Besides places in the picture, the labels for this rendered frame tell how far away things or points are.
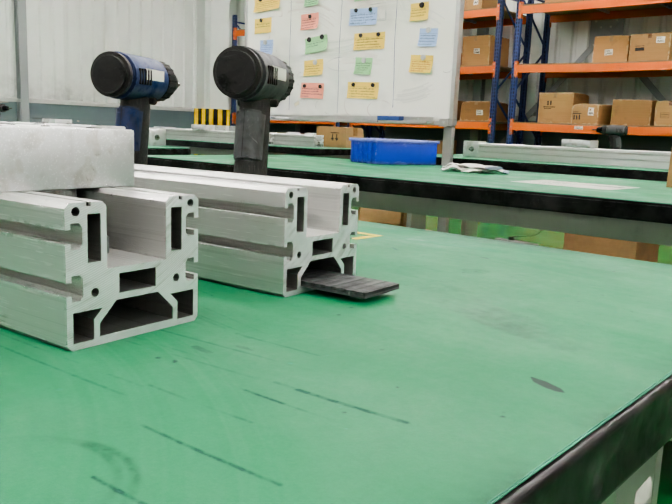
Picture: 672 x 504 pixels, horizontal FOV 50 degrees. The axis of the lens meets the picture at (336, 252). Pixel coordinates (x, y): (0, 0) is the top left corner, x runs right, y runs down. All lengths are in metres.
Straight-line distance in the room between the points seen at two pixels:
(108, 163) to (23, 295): 0.11
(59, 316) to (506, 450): 0.26
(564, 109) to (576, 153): 6.65
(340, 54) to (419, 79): 0.54
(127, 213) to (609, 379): 0.32
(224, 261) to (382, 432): 0.31
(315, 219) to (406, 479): 0.37
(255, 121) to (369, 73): 3.06
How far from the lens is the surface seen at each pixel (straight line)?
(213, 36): 9.21
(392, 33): 3.85
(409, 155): 2.99
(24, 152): 0.49
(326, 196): 0.62
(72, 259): 0.43
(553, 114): 10.81
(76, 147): 0.51
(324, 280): 0.59
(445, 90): 3.63
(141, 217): 0.49
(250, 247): 0.60
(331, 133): 5.46
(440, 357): 0.44
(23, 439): 0.34
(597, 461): 0.37
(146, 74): 1.01
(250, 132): 0.86
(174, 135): 6.19
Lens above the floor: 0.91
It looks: 10 degrees down
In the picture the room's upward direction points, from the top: 2 degrees clockwise
